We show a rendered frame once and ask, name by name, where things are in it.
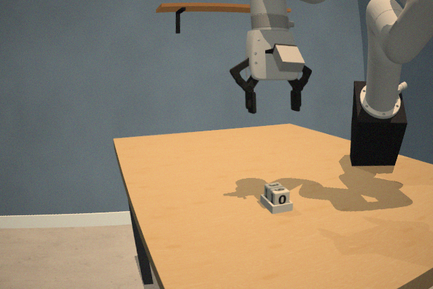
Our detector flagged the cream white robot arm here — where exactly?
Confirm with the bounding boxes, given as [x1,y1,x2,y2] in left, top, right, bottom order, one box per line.
[250,0,433,119]

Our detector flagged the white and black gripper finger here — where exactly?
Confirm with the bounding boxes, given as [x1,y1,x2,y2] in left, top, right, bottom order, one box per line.
[230,58,259,114]
[288,65,312,112]

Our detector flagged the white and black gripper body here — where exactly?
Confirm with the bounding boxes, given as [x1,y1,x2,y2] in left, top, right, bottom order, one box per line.
[245,27,299,81]

